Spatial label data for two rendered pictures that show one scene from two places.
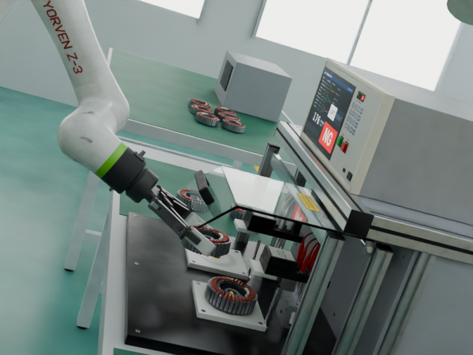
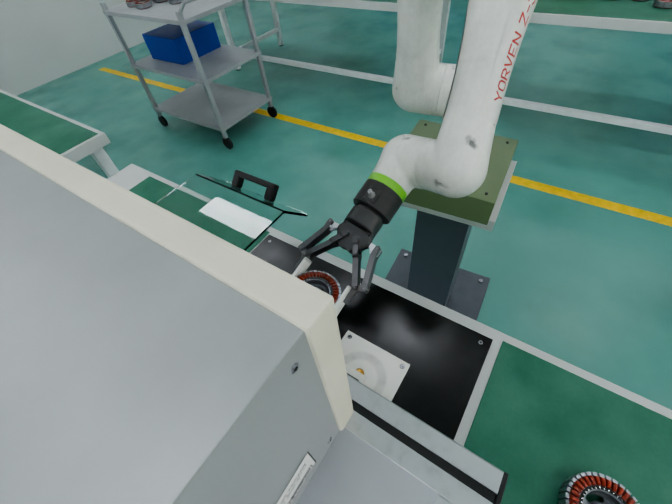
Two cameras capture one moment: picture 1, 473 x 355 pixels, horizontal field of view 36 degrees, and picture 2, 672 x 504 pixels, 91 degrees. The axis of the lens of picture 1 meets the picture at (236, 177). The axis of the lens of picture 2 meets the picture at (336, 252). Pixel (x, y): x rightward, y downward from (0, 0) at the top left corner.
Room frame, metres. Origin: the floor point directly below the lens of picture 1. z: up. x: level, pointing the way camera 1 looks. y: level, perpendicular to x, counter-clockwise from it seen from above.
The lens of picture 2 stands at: (1.87, -0.17, 1.46)
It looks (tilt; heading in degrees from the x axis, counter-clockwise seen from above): 49 degrees down; 143
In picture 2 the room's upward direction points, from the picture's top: 8 degrees counter-clockwise
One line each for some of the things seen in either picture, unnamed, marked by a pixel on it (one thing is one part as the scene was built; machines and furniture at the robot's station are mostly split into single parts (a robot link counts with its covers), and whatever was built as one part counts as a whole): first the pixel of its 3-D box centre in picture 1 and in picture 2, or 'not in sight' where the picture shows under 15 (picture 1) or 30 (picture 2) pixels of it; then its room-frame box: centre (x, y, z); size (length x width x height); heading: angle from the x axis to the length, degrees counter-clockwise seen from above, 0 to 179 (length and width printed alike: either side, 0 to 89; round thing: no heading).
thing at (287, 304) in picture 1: (292, 310); not in sight; (1.48, -0.21, 0.80); 0.08 x 0.05 x 0.06; 13
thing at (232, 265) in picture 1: (215, 258); (359, 377); (1.68, -0.01, 0.78); 0.15 x 0.15 x 0.01; 13
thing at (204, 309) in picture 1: (227, 305); not in sight; (1.45, -0.07, 0.78); 0.15 x 0.15 x 0.01; 13
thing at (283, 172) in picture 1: (295, 191); not in sight; (1.59, -0.14, 1.03); 0.62 x 0.01 x 0.03; 13
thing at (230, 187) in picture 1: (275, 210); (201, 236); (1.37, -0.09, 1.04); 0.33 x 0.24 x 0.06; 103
